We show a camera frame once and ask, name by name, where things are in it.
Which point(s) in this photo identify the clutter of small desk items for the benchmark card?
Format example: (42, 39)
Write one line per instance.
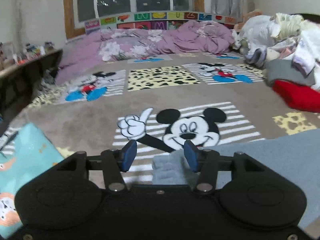
(22, 52)

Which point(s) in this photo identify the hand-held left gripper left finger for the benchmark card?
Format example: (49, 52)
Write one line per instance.
(128, 155)

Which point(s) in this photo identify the folded red garment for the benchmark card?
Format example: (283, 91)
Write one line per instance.
(297, 95)

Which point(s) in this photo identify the black and white cloth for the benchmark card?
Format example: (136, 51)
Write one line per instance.
(47, 80)

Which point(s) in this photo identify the pile of unfolded clothes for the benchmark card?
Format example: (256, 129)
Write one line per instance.
(282, 37)

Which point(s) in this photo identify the folded grey garment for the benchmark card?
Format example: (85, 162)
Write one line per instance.
(285, 72)

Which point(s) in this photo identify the brown cartoon printed blanket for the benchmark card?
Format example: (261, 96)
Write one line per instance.
(75, 120)

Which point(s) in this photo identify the folded teal printed shirt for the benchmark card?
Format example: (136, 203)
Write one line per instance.
(27, 152)

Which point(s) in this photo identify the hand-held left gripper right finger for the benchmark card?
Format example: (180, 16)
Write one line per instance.
(191, 158)

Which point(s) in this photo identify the colourful alphabet headboard mat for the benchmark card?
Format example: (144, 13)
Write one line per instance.
(155, 21)

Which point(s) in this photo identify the grey fleece pants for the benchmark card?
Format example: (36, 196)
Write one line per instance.
(282, 157)

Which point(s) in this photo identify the purple floral quilt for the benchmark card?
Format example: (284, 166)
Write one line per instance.
(155, 42)

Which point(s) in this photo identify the dark wooden desk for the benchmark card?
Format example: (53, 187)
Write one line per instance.
(22, 80)

